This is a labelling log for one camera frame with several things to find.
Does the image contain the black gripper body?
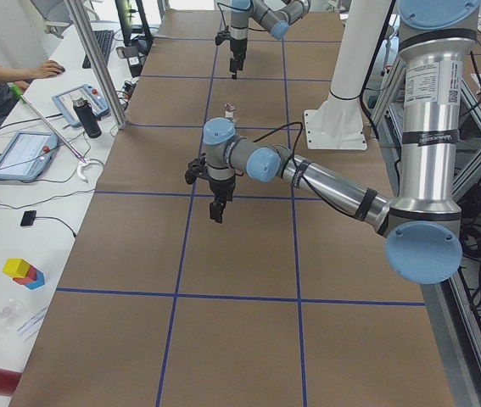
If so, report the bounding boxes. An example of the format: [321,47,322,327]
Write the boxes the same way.
[209,176,236,203]
[230,38,247,59]

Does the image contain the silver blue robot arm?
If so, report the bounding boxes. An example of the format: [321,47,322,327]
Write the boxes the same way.
[185,1,479,285]
[221,0,311,80]

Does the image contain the person's hand on mouse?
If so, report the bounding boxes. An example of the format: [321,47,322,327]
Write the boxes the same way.
[31,60,64,79]

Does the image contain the black keyboard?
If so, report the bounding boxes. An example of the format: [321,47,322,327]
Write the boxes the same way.
[93,30,115,66]

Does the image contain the white curved hook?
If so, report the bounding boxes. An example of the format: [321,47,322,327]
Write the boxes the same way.
[76,159,104,183]

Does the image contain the black water bottle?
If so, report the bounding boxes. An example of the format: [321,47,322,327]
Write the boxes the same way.
[72,98,102,138]

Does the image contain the far blue teach pendant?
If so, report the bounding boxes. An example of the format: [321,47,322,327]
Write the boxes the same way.
[52,84,109,127]

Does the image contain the blue teach pendant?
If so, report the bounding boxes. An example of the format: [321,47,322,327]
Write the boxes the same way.
[52,84,109,127]
[0,131,59,181]

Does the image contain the small black box device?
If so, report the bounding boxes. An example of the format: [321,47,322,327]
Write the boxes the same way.
[20,210,36,227]

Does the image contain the blue toy block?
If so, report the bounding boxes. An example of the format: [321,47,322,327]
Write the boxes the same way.
[23,266,45,290]

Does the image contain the near blue teach pendant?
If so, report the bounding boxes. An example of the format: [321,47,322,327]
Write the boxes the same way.
[0,131,59,181]

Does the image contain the red toy block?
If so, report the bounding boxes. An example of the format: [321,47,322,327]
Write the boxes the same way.
[13,266,37,286]

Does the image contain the yellow toy block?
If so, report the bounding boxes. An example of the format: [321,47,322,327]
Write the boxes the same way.
[3,258,31,278]

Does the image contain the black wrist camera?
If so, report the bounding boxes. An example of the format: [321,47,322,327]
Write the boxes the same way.
[215,26,231,47]
[184,154,208,185]

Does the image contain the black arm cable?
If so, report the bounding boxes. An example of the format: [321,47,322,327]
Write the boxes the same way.
[251,121,309,187]

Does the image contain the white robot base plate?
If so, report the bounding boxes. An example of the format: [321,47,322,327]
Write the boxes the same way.
[304,108,367,151]

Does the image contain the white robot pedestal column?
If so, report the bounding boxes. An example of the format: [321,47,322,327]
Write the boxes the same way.
[303,0,397,151]

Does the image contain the aluminium frame post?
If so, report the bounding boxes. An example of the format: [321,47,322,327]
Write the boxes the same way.
[64,0,126,130]

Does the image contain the metal rod with green handle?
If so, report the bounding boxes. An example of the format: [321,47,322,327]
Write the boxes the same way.
[10,85,88,166]

